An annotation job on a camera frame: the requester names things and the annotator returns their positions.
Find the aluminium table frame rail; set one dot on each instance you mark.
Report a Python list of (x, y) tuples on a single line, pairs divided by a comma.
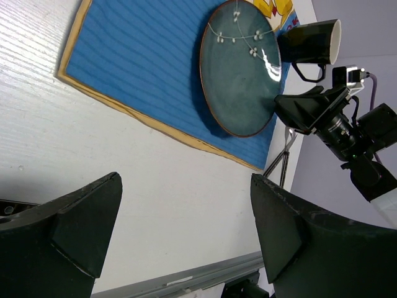
[(203, 277)]

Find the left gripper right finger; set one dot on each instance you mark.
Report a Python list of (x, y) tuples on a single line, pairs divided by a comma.
[(309, 251)]

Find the blue pikachu placemat cloth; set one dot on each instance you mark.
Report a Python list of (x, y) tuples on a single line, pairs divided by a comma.
[(142, 58)]

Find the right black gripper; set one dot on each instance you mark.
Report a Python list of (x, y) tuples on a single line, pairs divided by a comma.
[(355, 142)]

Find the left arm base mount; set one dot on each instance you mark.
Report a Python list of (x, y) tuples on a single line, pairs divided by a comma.
[(245, 287)]

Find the knife with black handle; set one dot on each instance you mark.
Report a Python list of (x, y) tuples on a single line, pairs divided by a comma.
[(274, 164)]

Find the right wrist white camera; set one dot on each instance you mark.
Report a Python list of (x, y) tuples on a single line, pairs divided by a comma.
[(352, 77)]

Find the spoon with black handle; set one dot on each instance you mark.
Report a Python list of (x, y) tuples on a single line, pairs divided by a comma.
[(290, 137)]

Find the teal ceramic plate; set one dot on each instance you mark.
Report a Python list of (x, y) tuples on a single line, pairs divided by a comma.
[(240, 68)]

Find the dark blue paper cup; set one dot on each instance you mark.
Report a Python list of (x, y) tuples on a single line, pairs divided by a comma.
[(316, 43)]

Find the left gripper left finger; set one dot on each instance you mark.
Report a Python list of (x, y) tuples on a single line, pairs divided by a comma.
[(58, 249)]

